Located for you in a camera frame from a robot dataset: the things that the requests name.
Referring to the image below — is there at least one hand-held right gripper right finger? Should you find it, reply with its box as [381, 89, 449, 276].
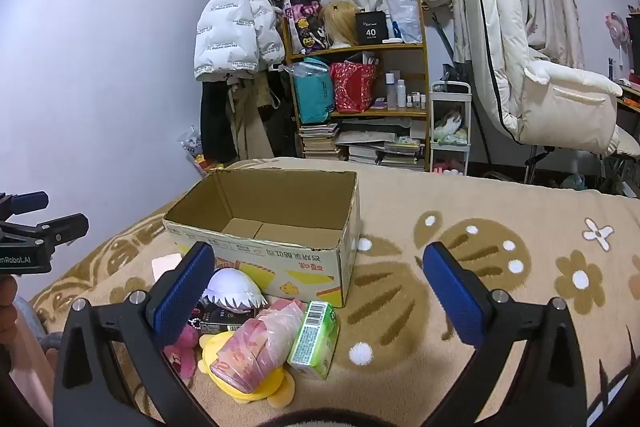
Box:
[422, 241, 588, 427]

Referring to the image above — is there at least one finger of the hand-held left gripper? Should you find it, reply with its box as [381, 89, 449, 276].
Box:
[0, 190, 50, 218]
[22, 213, 90, 251]

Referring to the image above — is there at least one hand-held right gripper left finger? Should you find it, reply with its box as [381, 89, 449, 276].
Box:
[54, 241, 221, 427]

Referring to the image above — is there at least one black box with keychain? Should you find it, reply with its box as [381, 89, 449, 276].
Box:
[187, 302, 258, 336]

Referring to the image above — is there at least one white plush toy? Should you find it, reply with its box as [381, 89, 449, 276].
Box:
[201, 268, 268, 312]

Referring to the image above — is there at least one pink plush bear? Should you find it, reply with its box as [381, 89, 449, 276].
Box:
[162, 322, 202, 380]

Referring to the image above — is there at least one pink plastic-wrapped pack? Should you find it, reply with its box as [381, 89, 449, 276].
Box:
[209, 298, 307, 394]

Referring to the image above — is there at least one yellow plush toy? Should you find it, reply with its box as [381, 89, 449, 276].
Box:
[197, 332, 296, 408]

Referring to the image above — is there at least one cardboard box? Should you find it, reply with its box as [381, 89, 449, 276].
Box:
[162, 168, 362, 309]

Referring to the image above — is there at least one green tissue pack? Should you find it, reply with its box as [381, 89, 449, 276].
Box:
[286, 300, 341, 380]

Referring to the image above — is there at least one person's left forearm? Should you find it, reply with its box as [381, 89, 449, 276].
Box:
[0, 277, 57, 427]

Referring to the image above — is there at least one pale pink flat item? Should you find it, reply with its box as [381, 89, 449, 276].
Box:
[151, 253, 185, 282]

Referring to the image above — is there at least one grey cloth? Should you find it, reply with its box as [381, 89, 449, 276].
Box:
[36, 333, 65, 355]

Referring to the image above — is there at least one plastic bag of toys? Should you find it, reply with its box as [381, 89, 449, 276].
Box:
[179, 126, 207, 164]

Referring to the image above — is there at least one pile of books and papers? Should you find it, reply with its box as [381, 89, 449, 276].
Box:
[335, 118, 427, 171]

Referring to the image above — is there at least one plush toy in cart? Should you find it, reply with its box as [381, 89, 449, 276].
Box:
[434, 108, 469, 144]

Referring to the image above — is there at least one black hanging garment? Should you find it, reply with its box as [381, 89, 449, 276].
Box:
[200, 79, 239, 164]

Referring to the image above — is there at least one beige hanging garment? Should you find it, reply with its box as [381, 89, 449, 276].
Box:
[225, 72, 282, 160]

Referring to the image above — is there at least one stack of books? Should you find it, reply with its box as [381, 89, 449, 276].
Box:
[299, 123, 344, 160]

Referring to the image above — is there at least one white utility cart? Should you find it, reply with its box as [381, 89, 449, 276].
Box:
[429, 81, 472, 176]

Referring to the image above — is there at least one cream duvet on chair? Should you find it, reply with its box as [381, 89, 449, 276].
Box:
[460, 0, 624, 158]

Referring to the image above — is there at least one red patterned bag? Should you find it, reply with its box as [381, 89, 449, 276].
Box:
[330, 61, 380, 114]

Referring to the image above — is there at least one teal bag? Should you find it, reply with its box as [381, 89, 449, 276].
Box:
[291, 58, 336, 126]

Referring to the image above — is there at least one wooden shelf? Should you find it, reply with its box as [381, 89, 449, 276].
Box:
[282, 0, 432, 172]

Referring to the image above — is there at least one wooden desk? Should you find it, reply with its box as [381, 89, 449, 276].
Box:
[616, 79, 640, 114]

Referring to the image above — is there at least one white puffer jacket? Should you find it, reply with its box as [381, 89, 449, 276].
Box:
[194, 0, 287, 82]

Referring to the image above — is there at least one black paper box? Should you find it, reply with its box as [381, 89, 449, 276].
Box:
[356, 11, 390, 45]

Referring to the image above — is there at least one white plastic bag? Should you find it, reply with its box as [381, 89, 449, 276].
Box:
[385, 0, 424, 44]

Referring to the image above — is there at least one blonde wig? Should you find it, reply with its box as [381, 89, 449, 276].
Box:
[320, 0, 361, 49]

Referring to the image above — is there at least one black pink printed bag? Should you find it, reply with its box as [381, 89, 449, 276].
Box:
[284, 0, 331, 56]

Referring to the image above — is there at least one black monitor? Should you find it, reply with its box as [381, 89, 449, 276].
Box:
[625, 14, 640, 75]

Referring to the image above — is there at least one pink fan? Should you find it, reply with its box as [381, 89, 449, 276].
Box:
[604, 12, 632, 80]

